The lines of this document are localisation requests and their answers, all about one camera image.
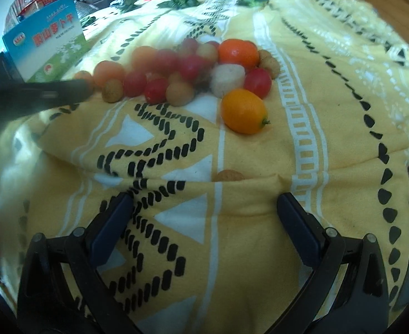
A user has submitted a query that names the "single brown longan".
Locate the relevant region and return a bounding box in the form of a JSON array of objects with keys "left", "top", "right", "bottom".
[{"left": 213, "top": 169, "right": 245, "bottom": 182}]

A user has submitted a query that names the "yellow patterned blanket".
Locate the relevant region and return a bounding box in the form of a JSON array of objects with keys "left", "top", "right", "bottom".
[{"left": 0, "top": 0, "right": 409, "bottom": 334}]

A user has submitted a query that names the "oval orange with green stem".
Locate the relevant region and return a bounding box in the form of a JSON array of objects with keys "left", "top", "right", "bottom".
[{"left": 221, "top": 89, "right": 271, "bottom": 135}]

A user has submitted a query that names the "blue green cardboard box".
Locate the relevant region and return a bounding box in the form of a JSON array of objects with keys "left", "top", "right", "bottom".
[{"left": 0, "top": 0, "right": 88, "bottom": 84}]

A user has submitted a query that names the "peeled banana piece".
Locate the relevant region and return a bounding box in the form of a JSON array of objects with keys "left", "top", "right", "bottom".
[{"left": 210, "top": 63, "right": 246, "bottom": 99}]

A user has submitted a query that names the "pile of longans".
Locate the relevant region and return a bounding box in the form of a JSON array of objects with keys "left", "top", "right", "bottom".
[{"left": 102, "top": 42, "right": 281, "bottom": 107}]

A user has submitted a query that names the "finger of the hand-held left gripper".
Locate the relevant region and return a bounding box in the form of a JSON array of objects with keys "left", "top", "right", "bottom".
[{"left": 20, "top": 78, "right": 91, "bottom": 112}]

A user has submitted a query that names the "wooden headboard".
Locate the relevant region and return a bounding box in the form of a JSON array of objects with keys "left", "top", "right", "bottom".
[{"left": 351, "top": 0, "right": 409, "bottom": 58}]

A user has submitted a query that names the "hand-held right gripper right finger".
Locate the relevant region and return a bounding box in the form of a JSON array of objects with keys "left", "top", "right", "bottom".
[{"left": 277, "top": 192, "right": 389, "bottom": 334}]

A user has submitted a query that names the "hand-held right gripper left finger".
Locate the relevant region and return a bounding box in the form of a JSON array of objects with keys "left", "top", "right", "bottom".
[{"left": 17, "top": 192, "right": 135, "bottom": 334}]

